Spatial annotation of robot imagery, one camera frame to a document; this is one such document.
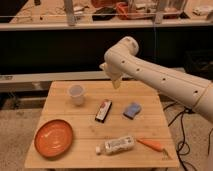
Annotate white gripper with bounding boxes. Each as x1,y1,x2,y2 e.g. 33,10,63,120
100,62,123,89

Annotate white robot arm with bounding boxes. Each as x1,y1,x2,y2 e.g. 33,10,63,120
100,36,213,123

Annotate black red rectangular box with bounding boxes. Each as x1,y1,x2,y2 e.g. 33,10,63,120
95,99,112,123

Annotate blue sponge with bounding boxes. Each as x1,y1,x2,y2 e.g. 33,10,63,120
123,103,141,119

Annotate black object on shelf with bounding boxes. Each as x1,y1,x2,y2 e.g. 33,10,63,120
92,7,116,21

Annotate orange object on shelf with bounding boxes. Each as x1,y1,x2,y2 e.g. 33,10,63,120
116,2,138,20

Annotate wooden table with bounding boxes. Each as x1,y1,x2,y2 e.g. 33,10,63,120
25,81,179,169

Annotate clear plastic bottle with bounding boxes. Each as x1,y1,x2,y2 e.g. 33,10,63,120
95,135,135,155

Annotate orange carrot toy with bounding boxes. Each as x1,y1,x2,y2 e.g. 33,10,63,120
137,138,168,155

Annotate orange plate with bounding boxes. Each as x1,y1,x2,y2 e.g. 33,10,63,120
34,119,73,158

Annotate white horizontal shelf rail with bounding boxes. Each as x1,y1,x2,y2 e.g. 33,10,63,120
0,68,186,84

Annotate black cable on floor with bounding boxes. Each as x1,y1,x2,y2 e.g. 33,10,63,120
163,101,213,171

